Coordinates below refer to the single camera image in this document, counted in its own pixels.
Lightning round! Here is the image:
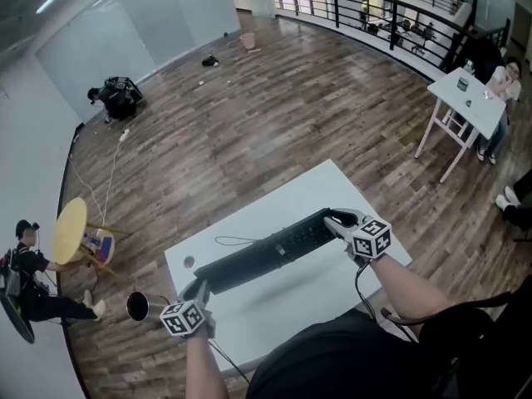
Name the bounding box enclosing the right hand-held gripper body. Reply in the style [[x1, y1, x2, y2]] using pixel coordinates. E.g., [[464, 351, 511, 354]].
[[343, 218, 394, 266]]

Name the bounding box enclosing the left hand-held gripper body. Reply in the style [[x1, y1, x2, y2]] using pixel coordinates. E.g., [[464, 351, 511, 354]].
[[160, 300, 218, 339]]

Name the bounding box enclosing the black keyboard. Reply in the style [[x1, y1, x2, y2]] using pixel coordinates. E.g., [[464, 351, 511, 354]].
[[193, 207, 333, 296]]

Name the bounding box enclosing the grey looped cable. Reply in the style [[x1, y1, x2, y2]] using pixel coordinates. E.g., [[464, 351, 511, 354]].
[[214, 226, 292, 249]]

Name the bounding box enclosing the person's left forearm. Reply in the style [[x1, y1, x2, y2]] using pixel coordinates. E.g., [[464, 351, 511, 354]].
[[185, 330, 229, 399]]

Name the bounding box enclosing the person's right forearm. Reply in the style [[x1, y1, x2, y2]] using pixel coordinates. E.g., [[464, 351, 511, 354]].
[[368, 250, 455, 323]]

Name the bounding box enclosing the metal trash can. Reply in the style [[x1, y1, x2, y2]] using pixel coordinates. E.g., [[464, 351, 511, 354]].
[[126, 291, 178, 328]]

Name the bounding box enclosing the white rectangular table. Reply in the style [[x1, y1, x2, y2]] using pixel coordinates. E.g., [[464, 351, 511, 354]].
[[164, 159, 414, 380]]

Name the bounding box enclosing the person's black clothing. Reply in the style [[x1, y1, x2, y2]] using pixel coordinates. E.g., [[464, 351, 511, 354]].
[[247, 274, 532, 399]]

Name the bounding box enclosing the yellow round table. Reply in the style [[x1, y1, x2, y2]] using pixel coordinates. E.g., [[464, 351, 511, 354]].
[[52, 196, 134, 283]]

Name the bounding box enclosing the white table with pink legs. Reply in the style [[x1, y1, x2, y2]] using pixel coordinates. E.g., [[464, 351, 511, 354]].
[[414, 66, 508, 185]]

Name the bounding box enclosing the clear water bottle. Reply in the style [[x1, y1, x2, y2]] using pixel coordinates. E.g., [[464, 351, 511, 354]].
[[456, 57, 476, 92]]

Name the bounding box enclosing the black metal railing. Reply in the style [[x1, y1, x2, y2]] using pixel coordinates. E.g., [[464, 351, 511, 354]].
[[269, 0, 512, 74]]

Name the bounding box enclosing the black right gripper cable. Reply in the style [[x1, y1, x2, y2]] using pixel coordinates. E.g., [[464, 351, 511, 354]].
[[354, 259, 419, 342]]

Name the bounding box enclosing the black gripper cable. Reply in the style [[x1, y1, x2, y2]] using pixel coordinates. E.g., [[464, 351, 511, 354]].
[[354, 259, 419, 342], [209, 337, 251, 386]]

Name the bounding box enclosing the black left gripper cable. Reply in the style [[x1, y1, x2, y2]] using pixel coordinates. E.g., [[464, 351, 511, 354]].
[[209, 337, 251, 386]]

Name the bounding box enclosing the dark shoulder strap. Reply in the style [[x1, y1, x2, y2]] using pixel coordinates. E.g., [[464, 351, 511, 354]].
[[381, 291, 516, 328]]

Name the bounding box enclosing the white power strip cable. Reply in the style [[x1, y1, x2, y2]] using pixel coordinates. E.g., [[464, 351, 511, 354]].
[[67, 139, 126, 224]]

